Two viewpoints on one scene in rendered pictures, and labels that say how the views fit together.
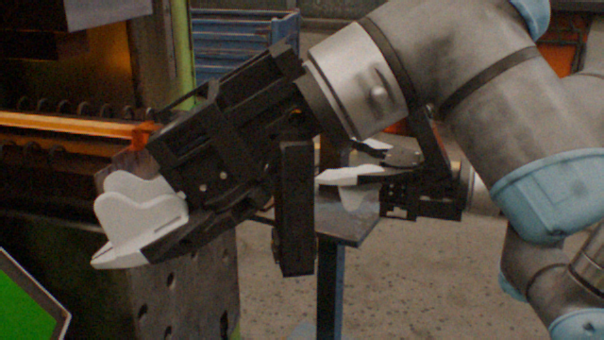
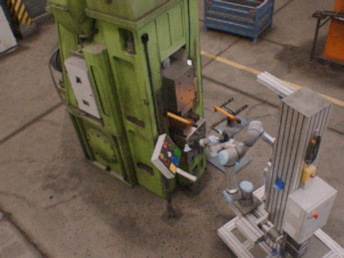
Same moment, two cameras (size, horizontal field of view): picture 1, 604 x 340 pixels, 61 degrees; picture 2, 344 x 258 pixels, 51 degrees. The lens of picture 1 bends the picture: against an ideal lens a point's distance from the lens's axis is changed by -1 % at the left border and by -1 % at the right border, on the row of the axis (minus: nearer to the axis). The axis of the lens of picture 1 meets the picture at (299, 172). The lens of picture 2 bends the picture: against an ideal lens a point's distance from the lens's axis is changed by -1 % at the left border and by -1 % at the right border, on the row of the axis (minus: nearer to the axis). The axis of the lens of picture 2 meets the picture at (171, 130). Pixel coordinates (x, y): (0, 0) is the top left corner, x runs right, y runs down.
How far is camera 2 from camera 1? 3.16 m
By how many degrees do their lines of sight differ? 29
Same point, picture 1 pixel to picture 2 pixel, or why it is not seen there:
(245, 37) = (244, 13)
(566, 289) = not seen: hidden behind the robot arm
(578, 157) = (213, 152)
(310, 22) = not seen: outside the picture
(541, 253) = not seen: hidden behind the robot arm
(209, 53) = (228, 17)
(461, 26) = (208, 142)
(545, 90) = (212, 148)
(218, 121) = (193, 145)
